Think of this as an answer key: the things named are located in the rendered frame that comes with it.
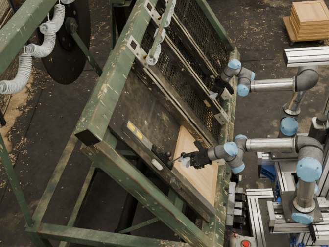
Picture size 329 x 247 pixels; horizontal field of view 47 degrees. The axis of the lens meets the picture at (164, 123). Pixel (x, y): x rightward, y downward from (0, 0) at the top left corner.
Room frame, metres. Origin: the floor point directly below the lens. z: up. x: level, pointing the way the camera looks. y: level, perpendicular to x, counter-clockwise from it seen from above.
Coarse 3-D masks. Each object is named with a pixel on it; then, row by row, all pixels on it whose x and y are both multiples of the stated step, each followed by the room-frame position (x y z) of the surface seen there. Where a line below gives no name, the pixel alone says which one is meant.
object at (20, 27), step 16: (32, 0) 1.99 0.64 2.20; (48, 0) 2.05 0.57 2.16; (16, 16) 1.84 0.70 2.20; (32, 16) 1.86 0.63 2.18; (112, 16) 3.42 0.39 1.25; (0, 32) 1.70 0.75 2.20; (16, 32) 1.69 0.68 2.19; (32, 32) 1.81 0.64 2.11; (112, 32) 3.43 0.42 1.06; (0, 48) 1.55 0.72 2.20; (16, 48) 1.64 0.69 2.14; (80, 48) 2.25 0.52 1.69; (112, 48) 3.45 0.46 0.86; (0, 64) 1.49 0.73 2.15; (96, 64) 2.25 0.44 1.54; (0, 144) 1.37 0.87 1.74; (16, 176) 1.39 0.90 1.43; (16, 192) 1.38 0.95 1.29; (32, 224) 1.41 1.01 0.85; (144, 224) 1.27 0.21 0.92
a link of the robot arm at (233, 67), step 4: (232, 60) 1.96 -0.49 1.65; (236, 60) 1.97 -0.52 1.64; (228, 64) 1.96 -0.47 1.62; (232, 64) 1.93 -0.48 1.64; (236, 64) 1.92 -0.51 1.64; (240, 64) 1.94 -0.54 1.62; (228, 68) 1.94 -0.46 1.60; (232, 68) 1.92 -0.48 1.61; (236, 68) 1.91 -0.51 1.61; (240, 68) 1.93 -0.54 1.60; (224, 72) 1.95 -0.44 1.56; (228, 72) 1.93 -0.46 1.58; (232, 72) 1.92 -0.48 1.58; (236, 72) 1.91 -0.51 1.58; (228, 76) 1.92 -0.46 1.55; (232, 76) 1.92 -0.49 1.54
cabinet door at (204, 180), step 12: (180, 132) 1.70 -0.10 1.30; (180, 144) 1.60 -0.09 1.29; (192, 144) 1.68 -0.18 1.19; (180, 168) 1.44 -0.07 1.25; (192, 168) 1.51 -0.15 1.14; (204, 168) 1.58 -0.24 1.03; (216, 168) 1.66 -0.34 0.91; (192, 180) 1.42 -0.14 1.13; (204, 180) 1.49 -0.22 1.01; (216, 180) 1.56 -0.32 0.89; (204, 192) 1.40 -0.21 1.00
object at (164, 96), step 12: (132, 36) 1.91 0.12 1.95; (132, 48) 1.83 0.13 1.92; (144, 60) 1.83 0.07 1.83; (144, 72) 1.82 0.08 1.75; (156, 84) 1.80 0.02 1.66; (156, 96) 1.80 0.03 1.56; (168, 96) 1.80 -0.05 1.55; (168, 108) 1.78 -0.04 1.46; (180, 108) 1.80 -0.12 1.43; (180, 120) 1.76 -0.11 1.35; (192, 120) 1.79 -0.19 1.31; (192, 132) 1.74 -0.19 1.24; (204, 144) 1.72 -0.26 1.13
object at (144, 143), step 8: (128, 120) 1.46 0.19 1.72; (128, 128) 1.41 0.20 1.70; (136, 128) 1.44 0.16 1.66; (136, 136) 1.40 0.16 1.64; (144, 136) 1.44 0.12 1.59; (144, 144) 1.39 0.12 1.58; (152, 144) 1.43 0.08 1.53; (152, 152) 1.38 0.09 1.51; (160, 160) 1.37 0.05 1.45; (176, 176) 1.34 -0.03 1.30; (184, 184) 1.33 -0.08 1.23; (192, 192) 1.32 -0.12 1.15; (200, 200) 1.31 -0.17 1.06; (208, 208) 1.29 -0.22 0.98
